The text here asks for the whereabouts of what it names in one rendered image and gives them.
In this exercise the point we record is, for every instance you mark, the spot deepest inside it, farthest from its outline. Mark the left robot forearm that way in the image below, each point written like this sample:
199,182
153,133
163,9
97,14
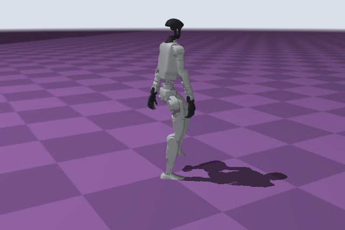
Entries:
157,82

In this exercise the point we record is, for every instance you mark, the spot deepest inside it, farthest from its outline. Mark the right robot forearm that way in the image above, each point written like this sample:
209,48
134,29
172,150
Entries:
186,85

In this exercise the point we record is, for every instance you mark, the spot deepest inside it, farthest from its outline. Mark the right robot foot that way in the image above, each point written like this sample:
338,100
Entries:
172,176

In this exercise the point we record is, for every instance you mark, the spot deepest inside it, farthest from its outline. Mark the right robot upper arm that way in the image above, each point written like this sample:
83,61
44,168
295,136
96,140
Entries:
178,52

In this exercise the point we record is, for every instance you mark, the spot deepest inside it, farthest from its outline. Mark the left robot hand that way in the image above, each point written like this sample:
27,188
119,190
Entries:
152,99

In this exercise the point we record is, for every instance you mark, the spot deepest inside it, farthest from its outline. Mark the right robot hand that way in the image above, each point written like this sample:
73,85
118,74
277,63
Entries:
191,107

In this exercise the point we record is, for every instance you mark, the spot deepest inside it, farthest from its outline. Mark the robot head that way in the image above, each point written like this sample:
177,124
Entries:
174,24

